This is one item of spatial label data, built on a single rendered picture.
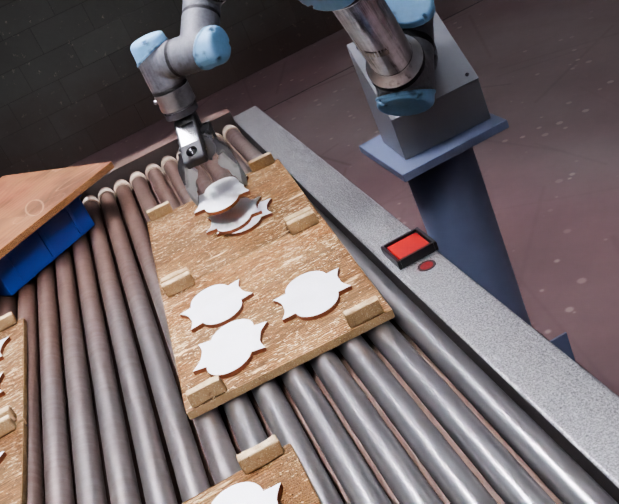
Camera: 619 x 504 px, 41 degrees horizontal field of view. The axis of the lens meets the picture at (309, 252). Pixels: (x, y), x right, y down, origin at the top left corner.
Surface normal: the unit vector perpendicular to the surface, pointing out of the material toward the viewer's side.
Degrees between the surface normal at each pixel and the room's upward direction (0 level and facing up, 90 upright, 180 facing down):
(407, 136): 90
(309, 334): 0
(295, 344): 0
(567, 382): 0
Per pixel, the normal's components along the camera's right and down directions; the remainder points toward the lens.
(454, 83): -0.08, -0.31
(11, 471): -0.37, -0.81
